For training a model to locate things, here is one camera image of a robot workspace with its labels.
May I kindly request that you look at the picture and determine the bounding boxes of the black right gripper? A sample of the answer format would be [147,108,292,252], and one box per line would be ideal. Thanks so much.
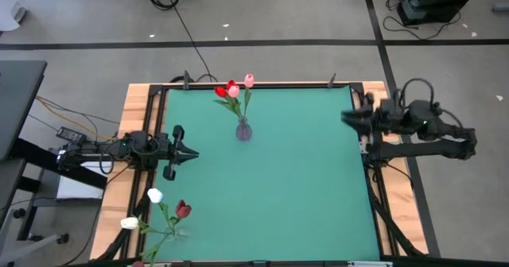
[340,94,383,135]

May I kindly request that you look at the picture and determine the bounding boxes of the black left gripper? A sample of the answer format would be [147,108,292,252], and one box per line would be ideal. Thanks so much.
[158,124,200,182]

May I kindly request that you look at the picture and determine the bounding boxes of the pale blue-white artificial tulip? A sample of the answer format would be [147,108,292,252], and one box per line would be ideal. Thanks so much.
[146,188,178,238]

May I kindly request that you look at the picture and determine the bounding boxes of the dark red artificial tulip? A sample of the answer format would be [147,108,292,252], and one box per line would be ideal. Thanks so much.
[169,199,192,236]

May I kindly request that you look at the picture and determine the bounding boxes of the pink artificial tulip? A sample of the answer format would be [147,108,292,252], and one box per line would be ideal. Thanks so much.
[227,85,244,119]
[240,73,255,120]

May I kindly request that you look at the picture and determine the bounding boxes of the white artificial tulip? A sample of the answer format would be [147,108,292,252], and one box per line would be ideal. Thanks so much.
[120,216,178,236]

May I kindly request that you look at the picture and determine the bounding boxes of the pink glass vase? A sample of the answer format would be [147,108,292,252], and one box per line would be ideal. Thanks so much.
[235,116,253,142]

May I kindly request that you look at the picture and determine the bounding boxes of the clear glass vase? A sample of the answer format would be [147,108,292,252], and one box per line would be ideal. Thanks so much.
[166,226,190,242]

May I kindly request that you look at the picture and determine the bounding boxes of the green table mat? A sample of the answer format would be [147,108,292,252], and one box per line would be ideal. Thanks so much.
[143,86,382,262]

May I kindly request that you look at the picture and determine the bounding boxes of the white box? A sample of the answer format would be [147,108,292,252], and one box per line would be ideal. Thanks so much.
[55,161,105,201]

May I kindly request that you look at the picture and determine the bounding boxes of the black power adapter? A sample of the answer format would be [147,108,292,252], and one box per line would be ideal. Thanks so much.
[55,126,87,144]

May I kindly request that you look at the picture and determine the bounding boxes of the black desk leg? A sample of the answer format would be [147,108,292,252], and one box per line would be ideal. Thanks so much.
[10,137,108,191]

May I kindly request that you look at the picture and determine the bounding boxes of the grey desk top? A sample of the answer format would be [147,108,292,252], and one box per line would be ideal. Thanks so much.
[0,60,48,161]

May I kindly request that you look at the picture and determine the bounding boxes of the wheeled chair base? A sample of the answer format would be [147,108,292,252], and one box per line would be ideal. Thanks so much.
[0,207,69,267]

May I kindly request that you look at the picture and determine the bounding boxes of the white cabinet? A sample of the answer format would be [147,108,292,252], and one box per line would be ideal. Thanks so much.
[0,0,28,32]

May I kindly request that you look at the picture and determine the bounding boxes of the black floor cable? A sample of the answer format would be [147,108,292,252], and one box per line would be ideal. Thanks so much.
[149,0,218,83]

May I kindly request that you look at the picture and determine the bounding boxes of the yellow floor cable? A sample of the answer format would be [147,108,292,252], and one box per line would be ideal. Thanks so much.
[35,95,116,141]

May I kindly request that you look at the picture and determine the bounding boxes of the black cable bundle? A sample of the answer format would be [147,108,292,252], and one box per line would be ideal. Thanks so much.
[381,0,462,41]

